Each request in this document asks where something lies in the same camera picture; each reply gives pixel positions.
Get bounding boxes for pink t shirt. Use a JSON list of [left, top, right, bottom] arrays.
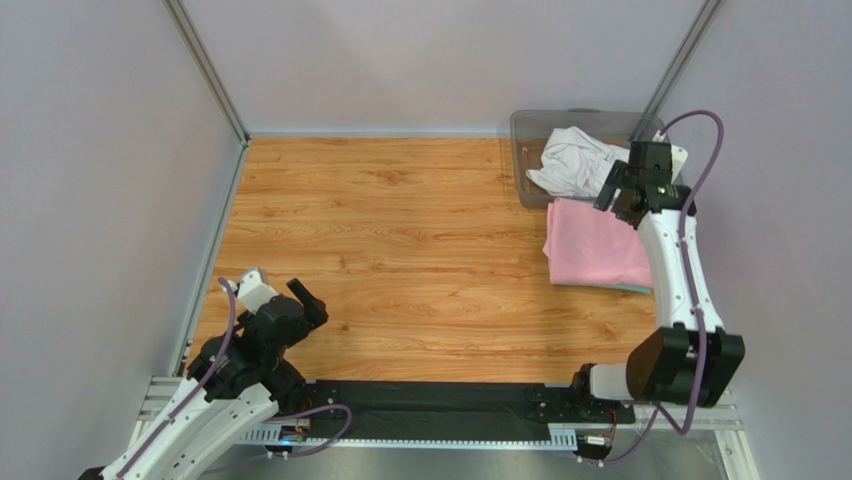
[[543, 198, 653, 288]]

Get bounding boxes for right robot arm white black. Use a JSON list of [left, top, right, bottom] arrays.
[[571, 140, 746, 408]]

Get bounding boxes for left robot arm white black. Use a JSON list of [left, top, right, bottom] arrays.
[[81, 268, 329, 479]]

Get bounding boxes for crumpled white t shirt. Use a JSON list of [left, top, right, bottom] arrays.
[[525, 126, 629, 199]]

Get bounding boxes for clear plastic bin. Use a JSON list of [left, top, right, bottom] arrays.
[[510, 109, 663, 209]]

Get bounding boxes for folded teal t shirt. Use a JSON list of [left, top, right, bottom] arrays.
[[552, 283, 653, 294]]

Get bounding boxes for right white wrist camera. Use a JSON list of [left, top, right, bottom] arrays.
[[652, 130, 689, 183]]

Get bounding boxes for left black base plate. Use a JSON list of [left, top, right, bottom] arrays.
[[295, 380, 347, 423]]

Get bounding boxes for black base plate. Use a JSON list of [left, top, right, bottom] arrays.
[[524, 384, 636, 425], [295, 380, 347, 423]]

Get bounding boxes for right aluminium corner post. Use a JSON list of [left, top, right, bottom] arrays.
[[630, 0, 725, 140]]

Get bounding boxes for aluminium corner post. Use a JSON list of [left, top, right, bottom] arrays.
[[162, 0, 251, 148], [630, 0, 725, 140]]

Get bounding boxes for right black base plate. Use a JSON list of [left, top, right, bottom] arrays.
[[524, 384, 636, 425]]

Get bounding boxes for left aluminium corner post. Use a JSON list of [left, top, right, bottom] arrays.
[[162, 0, 251, 148]]

